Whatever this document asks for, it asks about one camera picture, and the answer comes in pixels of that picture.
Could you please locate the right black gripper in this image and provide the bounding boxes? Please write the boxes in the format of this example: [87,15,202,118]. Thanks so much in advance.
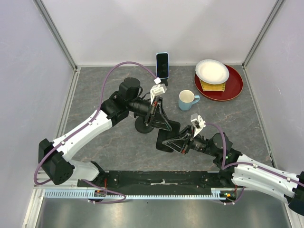
[162,124,217,157]

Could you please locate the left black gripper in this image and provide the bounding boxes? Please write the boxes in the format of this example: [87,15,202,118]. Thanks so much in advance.
[128,96,172,132]

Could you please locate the black phone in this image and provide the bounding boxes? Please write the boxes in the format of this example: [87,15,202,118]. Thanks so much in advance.
[156,120,181,152]

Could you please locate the black folding phone stand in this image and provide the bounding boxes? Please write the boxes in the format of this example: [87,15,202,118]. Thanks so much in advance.
[154,77,168,86]

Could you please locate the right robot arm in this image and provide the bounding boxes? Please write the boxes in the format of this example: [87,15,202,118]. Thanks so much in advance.
[157,126,304,215]

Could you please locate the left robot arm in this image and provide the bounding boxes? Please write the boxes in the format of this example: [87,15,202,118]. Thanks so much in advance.
[38,77,172,187]

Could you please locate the light blue mug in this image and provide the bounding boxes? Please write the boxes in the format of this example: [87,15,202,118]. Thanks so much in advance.
[179,90,200,111]

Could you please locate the yellow sponge cloth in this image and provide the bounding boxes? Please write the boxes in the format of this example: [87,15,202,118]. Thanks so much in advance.
[199,80,226,92]

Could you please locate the white paper plate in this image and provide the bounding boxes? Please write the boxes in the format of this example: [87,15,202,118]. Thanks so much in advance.
[195,59,229,85]

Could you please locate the red round tray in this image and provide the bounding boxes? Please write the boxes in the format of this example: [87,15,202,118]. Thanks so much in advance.
[194,65,244,102]

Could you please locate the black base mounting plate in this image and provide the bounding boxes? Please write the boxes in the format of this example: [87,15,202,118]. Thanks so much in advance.
[92,171,236,195]

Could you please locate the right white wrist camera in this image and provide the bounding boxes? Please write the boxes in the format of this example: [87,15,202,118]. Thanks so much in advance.
[190,113,206,137]

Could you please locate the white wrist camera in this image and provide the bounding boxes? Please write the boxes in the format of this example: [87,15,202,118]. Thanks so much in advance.
[150,77,167,104]
[190,113,206,137]

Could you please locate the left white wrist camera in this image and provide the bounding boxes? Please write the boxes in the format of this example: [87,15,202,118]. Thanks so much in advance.
[150,77,167,104]

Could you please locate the grey cable duct rail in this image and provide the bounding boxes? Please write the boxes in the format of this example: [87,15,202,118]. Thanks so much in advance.
[44,188,226,200]

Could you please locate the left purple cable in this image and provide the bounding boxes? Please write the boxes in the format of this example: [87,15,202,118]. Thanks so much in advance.
[33,61,160,204]

